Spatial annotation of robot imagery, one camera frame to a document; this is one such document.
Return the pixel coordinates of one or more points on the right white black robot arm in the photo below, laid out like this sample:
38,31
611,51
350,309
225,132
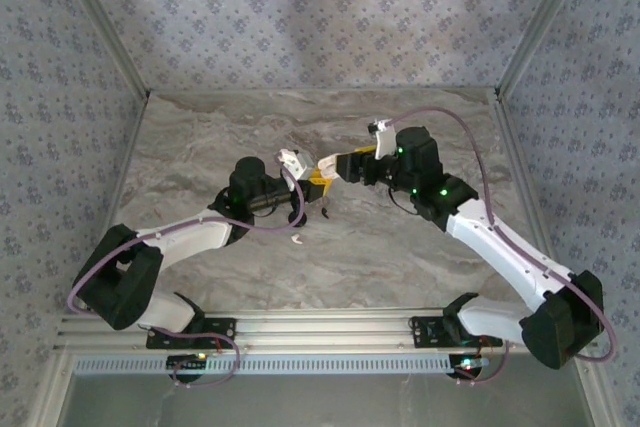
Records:
500,247

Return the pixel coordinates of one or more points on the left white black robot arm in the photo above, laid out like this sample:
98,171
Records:
185,239

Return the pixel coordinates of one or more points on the black round charging case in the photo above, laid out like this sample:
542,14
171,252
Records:
292,218

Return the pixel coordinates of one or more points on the black controller board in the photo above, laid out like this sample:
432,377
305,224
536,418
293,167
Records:
467,369
187,364

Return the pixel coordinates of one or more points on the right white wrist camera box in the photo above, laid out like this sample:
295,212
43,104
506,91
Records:
386,142

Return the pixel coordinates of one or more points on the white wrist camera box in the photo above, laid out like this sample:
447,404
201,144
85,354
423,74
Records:
300,162
386,142

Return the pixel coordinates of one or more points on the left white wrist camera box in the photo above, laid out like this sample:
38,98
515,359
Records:
300,162

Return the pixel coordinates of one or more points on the aluminium side rail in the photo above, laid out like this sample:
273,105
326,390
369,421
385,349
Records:
515,157
127,157

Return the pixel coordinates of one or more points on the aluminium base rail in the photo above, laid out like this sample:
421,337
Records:
325,329

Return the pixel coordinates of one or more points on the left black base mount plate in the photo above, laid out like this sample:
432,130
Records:
227,324

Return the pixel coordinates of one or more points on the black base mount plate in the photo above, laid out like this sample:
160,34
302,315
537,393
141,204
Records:
425,332
227,324

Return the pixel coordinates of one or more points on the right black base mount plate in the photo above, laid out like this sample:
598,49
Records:
425,332

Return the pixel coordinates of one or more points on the aluminium corner post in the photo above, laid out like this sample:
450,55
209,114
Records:
545,22
100,22

